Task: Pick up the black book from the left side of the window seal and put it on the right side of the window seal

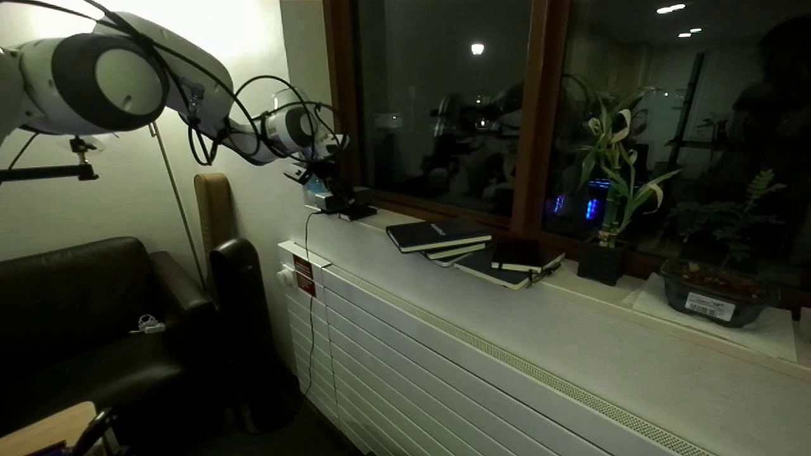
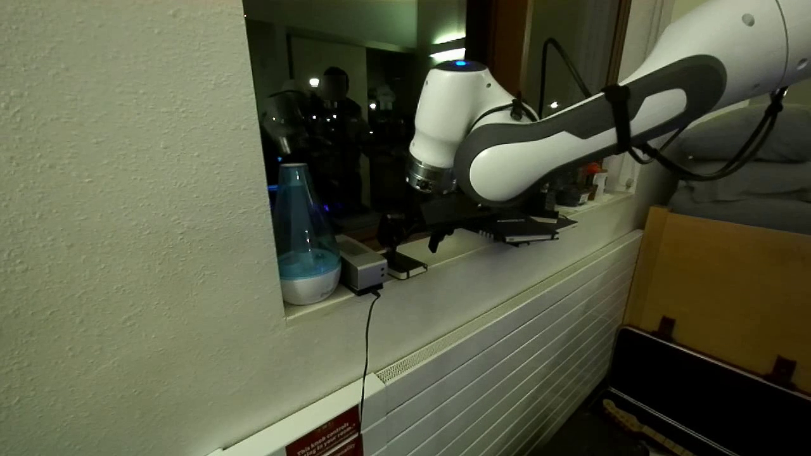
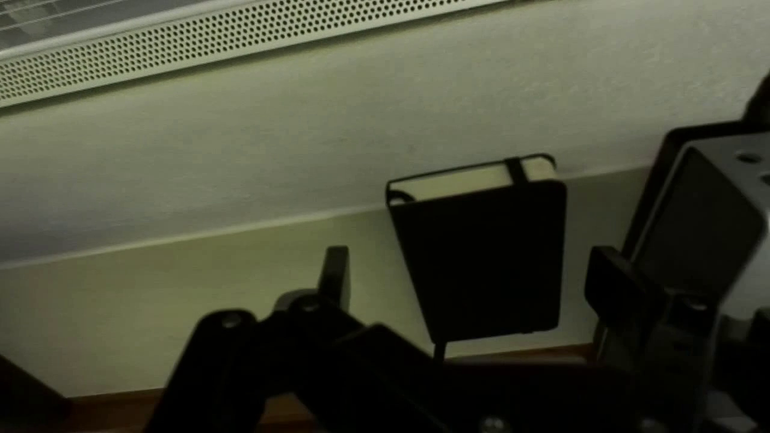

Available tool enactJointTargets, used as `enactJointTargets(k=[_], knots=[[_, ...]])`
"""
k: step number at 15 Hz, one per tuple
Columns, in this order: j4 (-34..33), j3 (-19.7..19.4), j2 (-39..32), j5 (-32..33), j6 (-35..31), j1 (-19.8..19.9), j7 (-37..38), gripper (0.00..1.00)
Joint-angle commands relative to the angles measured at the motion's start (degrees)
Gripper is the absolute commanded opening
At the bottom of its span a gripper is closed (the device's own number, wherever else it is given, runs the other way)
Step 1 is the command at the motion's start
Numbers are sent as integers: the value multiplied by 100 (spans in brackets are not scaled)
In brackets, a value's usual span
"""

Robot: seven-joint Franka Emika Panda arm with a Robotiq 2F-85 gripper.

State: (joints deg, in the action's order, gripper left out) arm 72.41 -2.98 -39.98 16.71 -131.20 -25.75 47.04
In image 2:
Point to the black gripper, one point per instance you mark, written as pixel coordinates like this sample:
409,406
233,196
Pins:
457,216

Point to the small black book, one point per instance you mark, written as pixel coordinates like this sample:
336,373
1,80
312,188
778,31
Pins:
405,263

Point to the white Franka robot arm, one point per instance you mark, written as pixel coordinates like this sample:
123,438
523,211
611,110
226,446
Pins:
592,110

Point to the grey rectangular box device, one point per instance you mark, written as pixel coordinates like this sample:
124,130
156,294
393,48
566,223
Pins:
361,267

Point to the blue cone-shaped humidifier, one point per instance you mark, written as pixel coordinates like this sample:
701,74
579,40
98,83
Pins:
299,244

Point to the white slatted radiator cover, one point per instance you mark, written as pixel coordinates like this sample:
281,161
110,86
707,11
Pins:
508,363

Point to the dark planter with white label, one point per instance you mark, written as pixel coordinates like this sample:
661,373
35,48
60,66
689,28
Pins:
571,196

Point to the small red yellow flower plant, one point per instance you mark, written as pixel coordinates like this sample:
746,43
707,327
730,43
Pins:
596,178

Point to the dark red warning sticker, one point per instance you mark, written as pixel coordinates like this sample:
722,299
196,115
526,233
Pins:
329,438

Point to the black bed drawer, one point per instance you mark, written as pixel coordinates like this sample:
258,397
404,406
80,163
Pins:
701,396

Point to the grey folded blanket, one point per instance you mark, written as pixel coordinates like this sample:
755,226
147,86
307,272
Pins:
744,192

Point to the brown wooden window frame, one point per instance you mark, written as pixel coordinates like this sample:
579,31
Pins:
508,34

